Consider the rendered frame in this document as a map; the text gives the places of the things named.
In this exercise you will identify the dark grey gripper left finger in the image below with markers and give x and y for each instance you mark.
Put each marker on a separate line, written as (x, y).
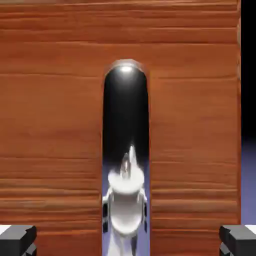
(16, 238)

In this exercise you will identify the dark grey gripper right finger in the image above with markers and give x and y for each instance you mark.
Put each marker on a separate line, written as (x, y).
(240, 238)

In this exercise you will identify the reddish brown wooden cabinet door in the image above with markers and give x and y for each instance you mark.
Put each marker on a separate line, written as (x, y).
(50, 120)

